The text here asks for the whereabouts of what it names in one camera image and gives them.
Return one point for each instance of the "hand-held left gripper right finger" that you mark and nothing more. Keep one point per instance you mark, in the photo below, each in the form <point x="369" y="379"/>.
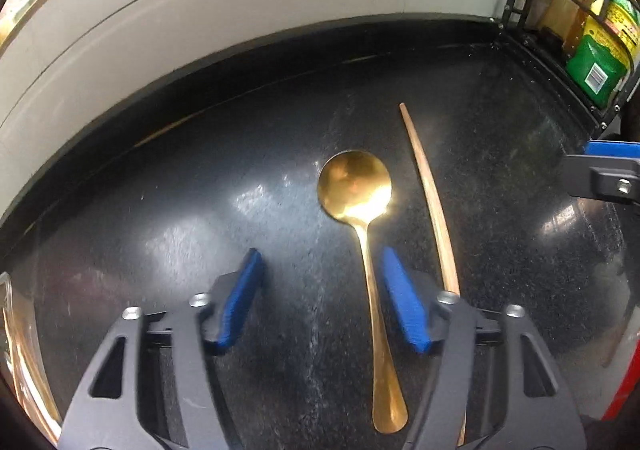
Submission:
<point x="405" y="305"/>

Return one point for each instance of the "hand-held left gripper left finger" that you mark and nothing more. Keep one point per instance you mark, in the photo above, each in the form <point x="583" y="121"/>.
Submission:
<point x="240" y="300"/>

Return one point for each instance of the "green bottle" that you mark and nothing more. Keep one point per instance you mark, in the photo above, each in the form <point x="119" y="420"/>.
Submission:
<point x="600" y="59"/>

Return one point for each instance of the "long wooden chopstick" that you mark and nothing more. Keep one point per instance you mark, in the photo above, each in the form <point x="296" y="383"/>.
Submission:
<point x="432" y="200"/>

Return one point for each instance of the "gold metal spoon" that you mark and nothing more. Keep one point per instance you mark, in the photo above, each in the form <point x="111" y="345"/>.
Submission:
<point x="355" y="190"/>

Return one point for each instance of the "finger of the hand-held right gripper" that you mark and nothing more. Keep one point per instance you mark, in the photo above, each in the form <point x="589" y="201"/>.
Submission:
<point x="612" y="148"/>

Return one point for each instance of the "clear plastic container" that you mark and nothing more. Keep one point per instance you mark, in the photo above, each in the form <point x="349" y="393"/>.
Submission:
<point x="20" y="355"/>

